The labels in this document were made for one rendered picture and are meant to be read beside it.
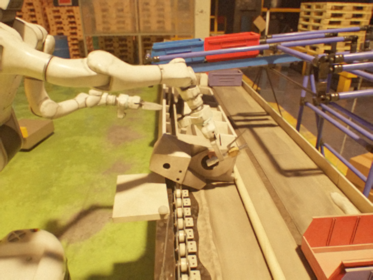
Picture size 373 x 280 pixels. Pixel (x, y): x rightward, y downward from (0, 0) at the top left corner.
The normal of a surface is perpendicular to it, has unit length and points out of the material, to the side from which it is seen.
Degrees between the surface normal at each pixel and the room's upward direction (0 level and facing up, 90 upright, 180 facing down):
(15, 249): 73
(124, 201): 0
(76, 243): 0
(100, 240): 0
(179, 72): 46
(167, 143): 38
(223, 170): 90
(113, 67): 52
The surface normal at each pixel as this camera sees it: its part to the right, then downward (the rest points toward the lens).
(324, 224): 0.07, 0.39
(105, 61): 0.42, -0.47
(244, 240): 0.00, -0.91
